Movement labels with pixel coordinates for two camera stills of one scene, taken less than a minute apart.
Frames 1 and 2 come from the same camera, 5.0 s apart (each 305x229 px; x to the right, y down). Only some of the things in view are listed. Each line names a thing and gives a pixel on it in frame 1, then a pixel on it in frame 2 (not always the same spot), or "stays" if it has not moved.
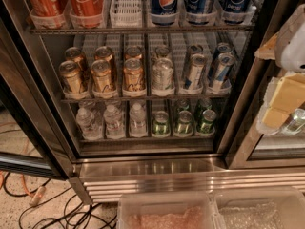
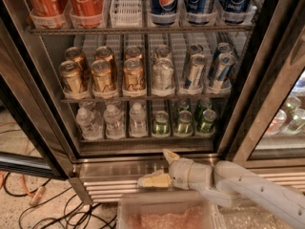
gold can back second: [106, 53] stays
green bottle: [184, 127] stays
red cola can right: [87, 5] stays
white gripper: [293, 50] → [181, 173]
